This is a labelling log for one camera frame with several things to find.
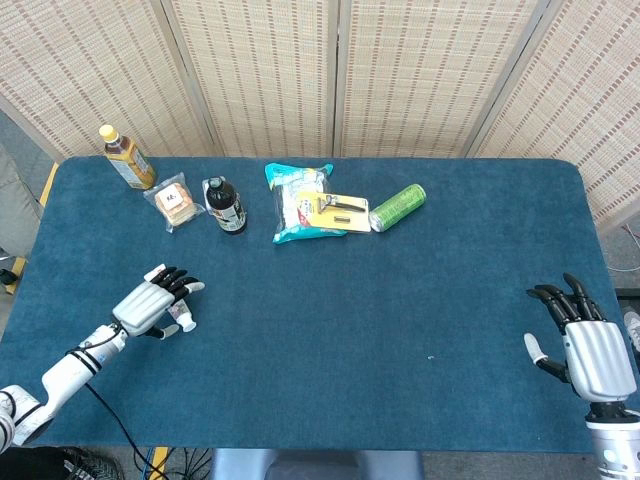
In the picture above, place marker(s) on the bagged bread in clear wrapper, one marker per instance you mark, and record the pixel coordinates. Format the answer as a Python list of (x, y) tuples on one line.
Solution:
[(174, 202)]

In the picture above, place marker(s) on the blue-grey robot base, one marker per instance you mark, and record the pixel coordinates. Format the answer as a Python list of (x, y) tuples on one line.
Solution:
[(320, 465)]

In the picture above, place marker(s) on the person in grey clothes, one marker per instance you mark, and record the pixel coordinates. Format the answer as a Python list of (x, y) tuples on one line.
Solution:
[(15, 210)]

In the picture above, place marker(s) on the woven bamboo folding screen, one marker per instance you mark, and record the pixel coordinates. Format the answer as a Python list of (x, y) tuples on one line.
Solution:
[(275, 75)]

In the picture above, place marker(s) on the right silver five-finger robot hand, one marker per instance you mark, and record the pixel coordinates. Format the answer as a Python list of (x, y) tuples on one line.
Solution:
[(600, 360)]

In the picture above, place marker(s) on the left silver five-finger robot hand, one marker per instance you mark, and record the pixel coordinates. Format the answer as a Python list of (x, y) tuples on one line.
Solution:
[(142, 305)]

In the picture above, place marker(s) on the blue table mat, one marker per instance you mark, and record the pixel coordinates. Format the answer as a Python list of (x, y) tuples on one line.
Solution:
[(350, 325)]

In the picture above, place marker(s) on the white toothpaste cap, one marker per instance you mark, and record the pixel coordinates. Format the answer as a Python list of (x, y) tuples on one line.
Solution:
[(189, 325)]

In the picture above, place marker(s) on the razor on yellow card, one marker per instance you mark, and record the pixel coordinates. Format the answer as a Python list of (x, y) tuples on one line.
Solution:
[(320, 220)]

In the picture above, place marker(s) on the teal wet wipes pack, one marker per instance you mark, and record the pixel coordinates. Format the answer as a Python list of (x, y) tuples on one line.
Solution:
[(287, 210)]

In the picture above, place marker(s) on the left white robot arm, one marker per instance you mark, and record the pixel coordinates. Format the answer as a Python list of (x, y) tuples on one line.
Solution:
[(65, 372)]

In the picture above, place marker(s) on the yellow-capped tea bottle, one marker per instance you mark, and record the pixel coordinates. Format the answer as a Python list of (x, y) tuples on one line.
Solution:
[(130, 165)]

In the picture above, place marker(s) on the green drink can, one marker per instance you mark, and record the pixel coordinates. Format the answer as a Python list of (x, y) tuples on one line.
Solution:
[(400, 206)]

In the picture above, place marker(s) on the white shoe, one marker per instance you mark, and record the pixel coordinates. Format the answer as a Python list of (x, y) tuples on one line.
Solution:
[(633, 327)]

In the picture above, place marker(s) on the black mesh object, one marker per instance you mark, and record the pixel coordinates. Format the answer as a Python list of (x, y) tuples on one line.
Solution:
[(85, 465)]

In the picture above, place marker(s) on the dark glass sauce bottle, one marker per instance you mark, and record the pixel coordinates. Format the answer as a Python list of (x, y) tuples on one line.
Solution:
[(227, 207)]

